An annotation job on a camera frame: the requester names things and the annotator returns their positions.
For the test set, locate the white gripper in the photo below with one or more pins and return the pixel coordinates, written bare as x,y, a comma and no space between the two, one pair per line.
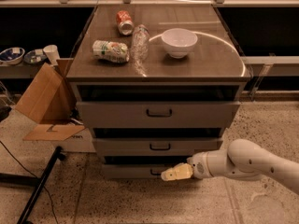
198,166

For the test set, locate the grey drawer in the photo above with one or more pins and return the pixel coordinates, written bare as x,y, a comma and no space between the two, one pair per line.
157,114
154,146
133,171

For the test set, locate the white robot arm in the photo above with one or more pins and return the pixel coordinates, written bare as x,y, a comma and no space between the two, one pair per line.
241,160

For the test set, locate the grey bottom drawer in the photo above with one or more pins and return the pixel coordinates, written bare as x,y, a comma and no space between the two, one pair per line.
133,171

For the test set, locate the grey drawer cabinet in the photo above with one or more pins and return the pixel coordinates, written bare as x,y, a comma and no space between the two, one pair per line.
212,72

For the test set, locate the grey top drawer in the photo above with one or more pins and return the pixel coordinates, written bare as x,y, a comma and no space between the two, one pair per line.
157,114

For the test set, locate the open cardboard box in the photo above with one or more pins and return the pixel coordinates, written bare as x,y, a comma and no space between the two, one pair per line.
49,102

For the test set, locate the clear plastic bottle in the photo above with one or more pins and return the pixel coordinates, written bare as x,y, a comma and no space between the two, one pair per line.
140,43

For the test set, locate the crushed green white can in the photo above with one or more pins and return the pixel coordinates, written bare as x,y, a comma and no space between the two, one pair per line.
115,52

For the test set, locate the black stand leg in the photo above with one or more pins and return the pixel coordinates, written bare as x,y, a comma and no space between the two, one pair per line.
38,183

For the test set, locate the red soda can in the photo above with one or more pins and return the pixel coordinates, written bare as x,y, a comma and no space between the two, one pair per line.
124,22

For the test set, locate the white paper cup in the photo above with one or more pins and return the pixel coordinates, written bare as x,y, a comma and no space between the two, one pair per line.
52,53

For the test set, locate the blue bowl with card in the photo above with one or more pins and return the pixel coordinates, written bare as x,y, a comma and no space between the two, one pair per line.
35,57

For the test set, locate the blue white bowl left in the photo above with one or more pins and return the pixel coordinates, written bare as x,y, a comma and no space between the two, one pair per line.
12,56

